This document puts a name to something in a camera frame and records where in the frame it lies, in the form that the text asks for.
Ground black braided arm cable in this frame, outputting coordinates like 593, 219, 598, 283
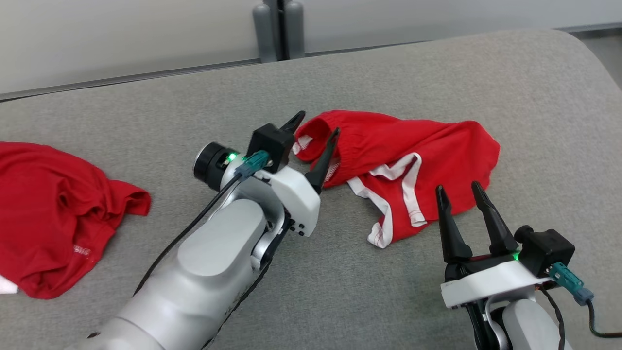
541, 288, 567, 350
202, 214, 294, 350

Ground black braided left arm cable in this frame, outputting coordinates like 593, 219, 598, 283
202, 214, 294, 350

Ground camera cable, teal plug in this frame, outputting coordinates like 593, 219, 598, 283
132, 150, 271, 297
549, 262, 622, 339

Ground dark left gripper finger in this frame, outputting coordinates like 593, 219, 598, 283
279, 111, 306, 135
305, 127, 341, 195

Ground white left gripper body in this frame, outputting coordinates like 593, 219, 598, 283
193, 142, 322, 238

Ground red shirt with white sleeves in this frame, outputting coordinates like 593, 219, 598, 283
0, 141, 152, 300

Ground grey partition post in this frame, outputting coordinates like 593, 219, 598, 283
283, 0, 306, 60
252, 2, 279, 64

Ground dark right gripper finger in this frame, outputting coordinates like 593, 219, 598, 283
471, 181, 520, 256
435, 184, 473, 265

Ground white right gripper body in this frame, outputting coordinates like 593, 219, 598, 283
441, 252, 555, 310

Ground left camera cable, teal plug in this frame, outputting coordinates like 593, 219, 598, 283
132, 150, 271, 297

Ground right camera cable, teal plug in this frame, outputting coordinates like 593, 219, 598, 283
549, 262, 622, 339

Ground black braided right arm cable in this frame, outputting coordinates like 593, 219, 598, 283
541, 288, 567, 350

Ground red shorts with white trim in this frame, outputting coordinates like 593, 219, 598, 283
293, 110, 501, 249

